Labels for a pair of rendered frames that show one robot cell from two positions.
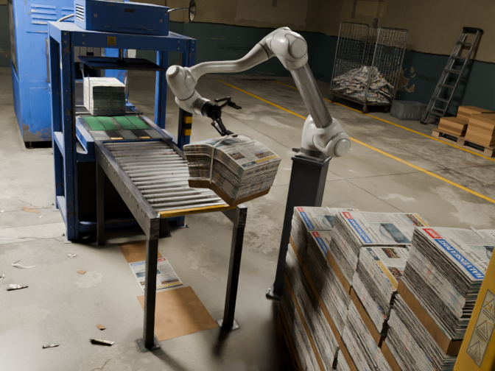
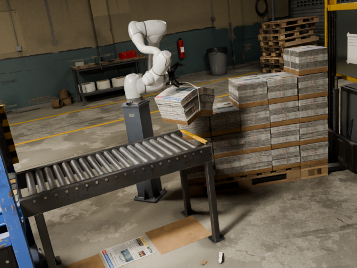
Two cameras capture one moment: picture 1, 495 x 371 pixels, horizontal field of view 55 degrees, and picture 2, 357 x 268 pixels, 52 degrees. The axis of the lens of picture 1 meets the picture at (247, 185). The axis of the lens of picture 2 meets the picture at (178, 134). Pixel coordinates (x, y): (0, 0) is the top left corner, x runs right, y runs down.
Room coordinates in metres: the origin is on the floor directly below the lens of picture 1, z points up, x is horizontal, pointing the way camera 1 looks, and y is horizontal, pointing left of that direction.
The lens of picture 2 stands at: (2.00, 3.01, 1.73)
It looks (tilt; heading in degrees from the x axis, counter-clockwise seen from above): 18 degrees down; 277
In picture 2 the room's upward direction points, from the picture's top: 8 degrees counter-clockwise
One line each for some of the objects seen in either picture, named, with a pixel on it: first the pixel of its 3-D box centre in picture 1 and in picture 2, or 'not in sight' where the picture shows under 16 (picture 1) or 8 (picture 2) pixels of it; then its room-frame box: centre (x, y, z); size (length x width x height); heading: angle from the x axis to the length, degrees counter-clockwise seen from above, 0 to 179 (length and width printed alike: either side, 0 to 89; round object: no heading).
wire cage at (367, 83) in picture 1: (365, 67); not in sight; (10.29, -2.19, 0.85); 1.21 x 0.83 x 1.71; 30
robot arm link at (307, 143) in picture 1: (317, 130); (133, 85); (2.80, -0.38, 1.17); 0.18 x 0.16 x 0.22; 23
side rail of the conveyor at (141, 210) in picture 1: (120, 180); (125, 177); (2.69, 0.78, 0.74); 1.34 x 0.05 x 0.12; 30
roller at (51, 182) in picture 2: (139, 150); (50, 179); (3.21, 0.79, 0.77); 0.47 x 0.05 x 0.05; 120
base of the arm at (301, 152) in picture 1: (309, 151); (133, 100); (2.82, -0.36, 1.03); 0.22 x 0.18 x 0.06; 68
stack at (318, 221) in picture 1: (348, 336); (237, 144); (1.87, -0.56, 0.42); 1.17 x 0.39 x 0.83; 11
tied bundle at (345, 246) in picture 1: (384, 253); (247, 91); (1.73, -0.59, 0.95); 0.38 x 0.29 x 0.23; 101
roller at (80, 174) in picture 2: (147, 159); (78, 172); (3.04, 0.70, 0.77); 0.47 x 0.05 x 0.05; 120
